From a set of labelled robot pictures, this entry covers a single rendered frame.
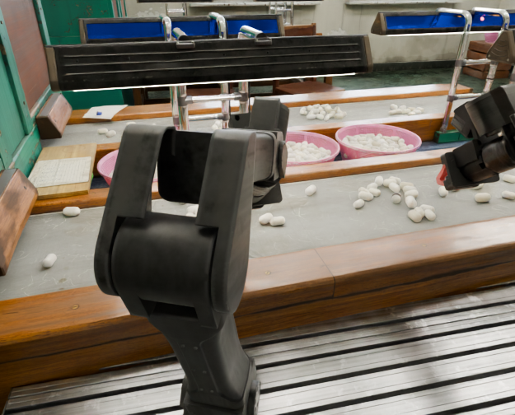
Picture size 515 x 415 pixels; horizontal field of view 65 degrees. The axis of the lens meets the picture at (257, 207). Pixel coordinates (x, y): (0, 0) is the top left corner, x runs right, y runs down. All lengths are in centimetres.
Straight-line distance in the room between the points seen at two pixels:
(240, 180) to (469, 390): 57
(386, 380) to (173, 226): 51
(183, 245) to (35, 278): 60
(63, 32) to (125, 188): 328
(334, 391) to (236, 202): 47
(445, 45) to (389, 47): 92
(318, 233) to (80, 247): 49
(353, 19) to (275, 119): 586
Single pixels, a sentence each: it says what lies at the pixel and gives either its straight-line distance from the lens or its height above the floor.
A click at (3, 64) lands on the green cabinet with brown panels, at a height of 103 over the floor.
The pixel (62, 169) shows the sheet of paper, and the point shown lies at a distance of 118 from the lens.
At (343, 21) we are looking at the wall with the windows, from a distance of 634.
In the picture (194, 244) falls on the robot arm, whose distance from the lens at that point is 26.
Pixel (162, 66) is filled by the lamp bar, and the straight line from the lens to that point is 80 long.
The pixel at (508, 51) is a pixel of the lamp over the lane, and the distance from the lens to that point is 115.
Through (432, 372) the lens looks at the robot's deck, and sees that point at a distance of 75.
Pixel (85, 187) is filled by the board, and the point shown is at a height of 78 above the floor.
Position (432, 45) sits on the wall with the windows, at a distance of 708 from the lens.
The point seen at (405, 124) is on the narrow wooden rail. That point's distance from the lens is 160.
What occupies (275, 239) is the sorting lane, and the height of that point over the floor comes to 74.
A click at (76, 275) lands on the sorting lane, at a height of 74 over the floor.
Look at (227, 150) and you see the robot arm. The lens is 27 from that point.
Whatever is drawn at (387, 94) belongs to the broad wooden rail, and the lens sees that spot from 196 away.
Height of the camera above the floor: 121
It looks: 29 degrees down
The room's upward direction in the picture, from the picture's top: straight up
